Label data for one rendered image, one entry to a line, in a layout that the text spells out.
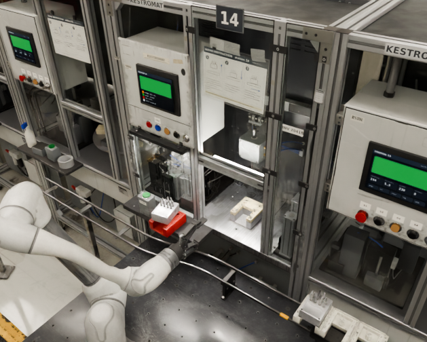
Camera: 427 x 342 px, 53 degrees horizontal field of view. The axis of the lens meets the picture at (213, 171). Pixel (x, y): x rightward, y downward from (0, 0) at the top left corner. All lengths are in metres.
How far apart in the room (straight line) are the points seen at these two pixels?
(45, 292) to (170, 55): 2.10
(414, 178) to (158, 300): 1.36
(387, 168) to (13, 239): 1.31
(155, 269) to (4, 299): 1.90
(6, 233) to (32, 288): 1.83
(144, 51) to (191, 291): 1.21
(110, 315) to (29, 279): 1.68
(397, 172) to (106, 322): 1.27
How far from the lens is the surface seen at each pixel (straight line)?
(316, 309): 1.94
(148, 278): 1.72
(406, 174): 1.53
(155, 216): 2.22
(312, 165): 1.69
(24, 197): 1.76
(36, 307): 3.32
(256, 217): 2.26
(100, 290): 2.02
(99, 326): 1.91
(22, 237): 1.65
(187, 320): 2.18
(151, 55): 1.97
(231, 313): 2.20
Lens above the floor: 2.45
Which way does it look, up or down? 35 degrees down
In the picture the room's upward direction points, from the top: 1 degrees counter-clockwise
